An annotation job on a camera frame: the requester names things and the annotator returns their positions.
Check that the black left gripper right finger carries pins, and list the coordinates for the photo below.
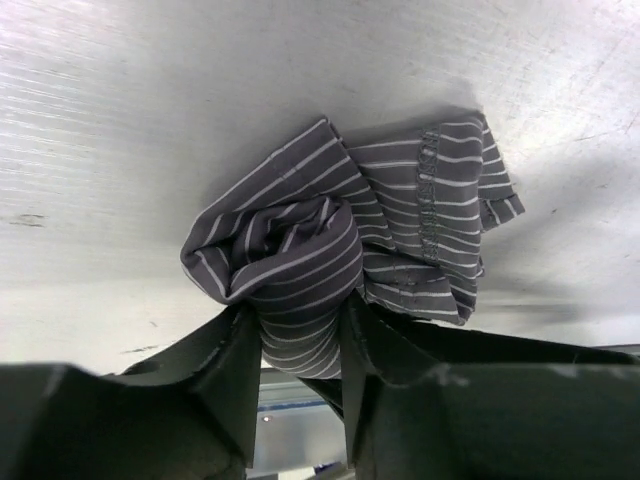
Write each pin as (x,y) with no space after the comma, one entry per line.
(391,399)

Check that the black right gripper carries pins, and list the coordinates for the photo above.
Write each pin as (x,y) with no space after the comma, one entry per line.
(498,377)

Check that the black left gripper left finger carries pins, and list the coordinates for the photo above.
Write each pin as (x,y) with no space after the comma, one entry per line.
(218,367)

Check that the grey striped underwear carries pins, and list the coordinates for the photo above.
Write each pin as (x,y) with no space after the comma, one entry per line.
(398,221)

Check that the aluminium frame rail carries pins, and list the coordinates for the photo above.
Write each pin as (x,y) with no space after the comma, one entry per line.
(296,428)

